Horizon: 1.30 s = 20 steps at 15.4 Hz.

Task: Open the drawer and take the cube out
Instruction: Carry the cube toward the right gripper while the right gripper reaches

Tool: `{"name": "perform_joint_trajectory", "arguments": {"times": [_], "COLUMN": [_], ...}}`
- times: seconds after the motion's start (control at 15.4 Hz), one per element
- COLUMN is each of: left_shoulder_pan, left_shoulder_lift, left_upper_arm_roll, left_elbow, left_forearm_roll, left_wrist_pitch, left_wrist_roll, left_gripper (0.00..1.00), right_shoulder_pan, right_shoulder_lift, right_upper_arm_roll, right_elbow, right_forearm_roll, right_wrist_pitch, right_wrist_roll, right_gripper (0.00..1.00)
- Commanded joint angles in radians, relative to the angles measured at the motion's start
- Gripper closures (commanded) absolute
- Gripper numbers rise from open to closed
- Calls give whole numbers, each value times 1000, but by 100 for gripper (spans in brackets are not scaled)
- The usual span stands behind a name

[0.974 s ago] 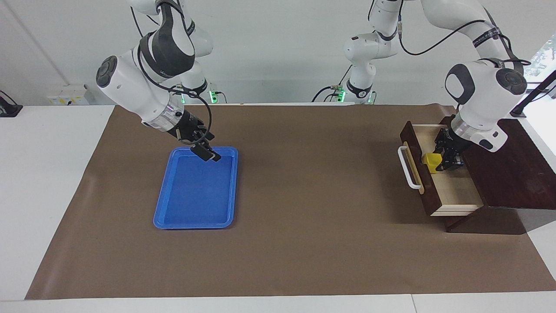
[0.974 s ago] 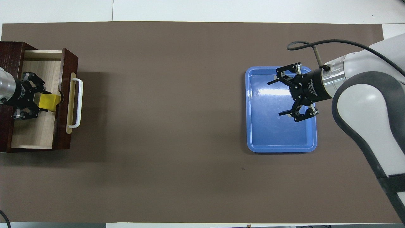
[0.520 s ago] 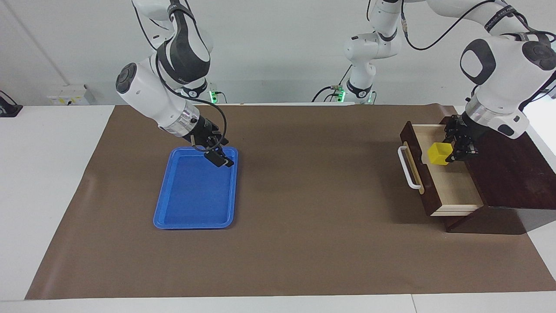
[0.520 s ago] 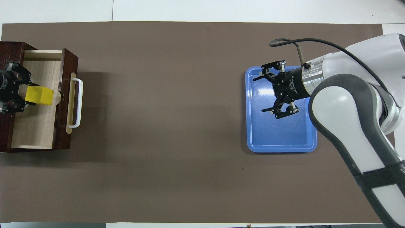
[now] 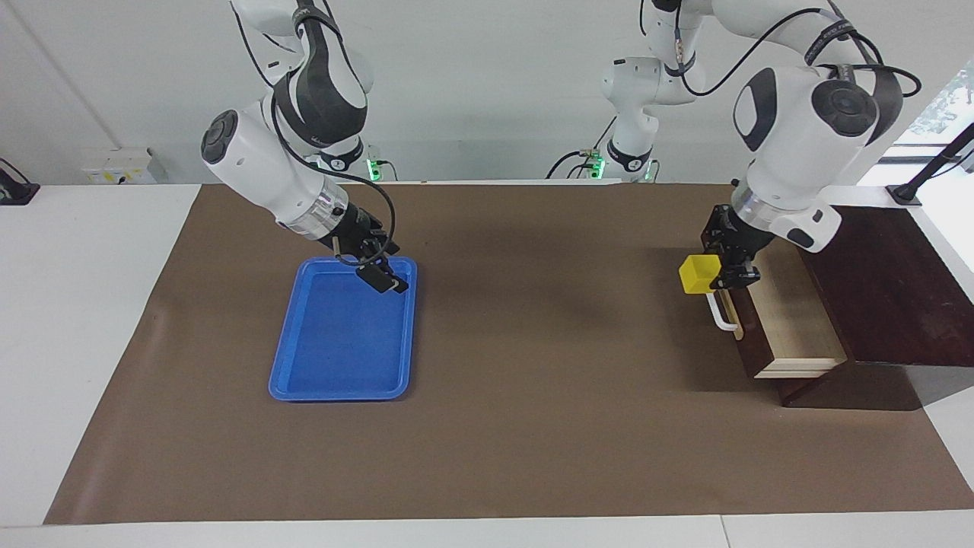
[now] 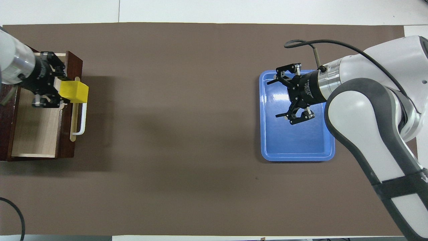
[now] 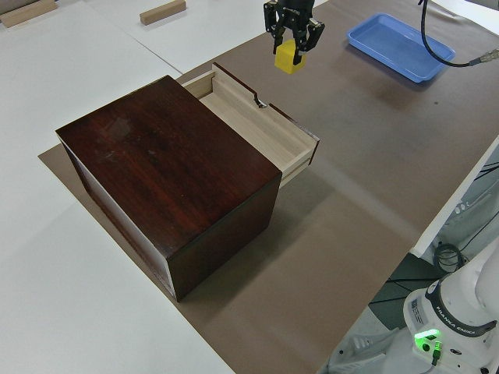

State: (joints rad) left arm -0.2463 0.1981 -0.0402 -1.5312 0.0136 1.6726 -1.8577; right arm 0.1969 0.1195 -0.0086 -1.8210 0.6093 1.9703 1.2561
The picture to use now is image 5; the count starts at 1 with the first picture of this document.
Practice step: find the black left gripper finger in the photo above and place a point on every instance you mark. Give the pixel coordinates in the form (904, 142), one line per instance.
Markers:
(711, 243)
(738, 276)

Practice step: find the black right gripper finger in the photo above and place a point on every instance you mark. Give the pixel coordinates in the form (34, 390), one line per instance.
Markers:
(384, 279)
(386, 245)

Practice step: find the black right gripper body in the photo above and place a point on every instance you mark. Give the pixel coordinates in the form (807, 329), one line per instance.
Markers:
(356, 230)

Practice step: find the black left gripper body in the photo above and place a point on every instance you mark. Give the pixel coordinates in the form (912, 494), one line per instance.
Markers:
(738, 240)

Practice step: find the yellow cube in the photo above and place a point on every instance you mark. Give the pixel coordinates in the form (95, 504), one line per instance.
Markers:
(698, 278)

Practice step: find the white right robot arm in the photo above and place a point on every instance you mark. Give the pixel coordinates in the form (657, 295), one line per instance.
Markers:
(259, 164)

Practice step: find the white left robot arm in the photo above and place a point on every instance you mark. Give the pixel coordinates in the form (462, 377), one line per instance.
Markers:
(791, 129)

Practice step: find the blue plastic tray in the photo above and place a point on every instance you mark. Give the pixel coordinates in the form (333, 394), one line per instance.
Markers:
(342, 342)

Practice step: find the dark wooden cabinet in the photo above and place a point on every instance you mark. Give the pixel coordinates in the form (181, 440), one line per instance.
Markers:
(890, 289)

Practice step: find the black pole clamp stand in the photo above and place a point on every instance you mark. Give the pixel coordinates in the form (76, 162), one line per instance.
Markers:
(905, 194)

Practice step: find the brown table mat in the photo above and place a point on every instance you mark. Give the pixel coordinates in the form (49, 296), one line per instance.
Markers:
(533, 380)

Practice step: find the small black stand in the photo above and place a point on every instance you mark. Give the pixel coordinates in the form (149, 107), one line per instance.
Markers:
(15, 190)

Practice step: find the white wall socket box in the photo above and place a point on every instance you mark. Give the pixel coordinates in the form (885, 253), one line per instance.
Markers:
(114, 164)

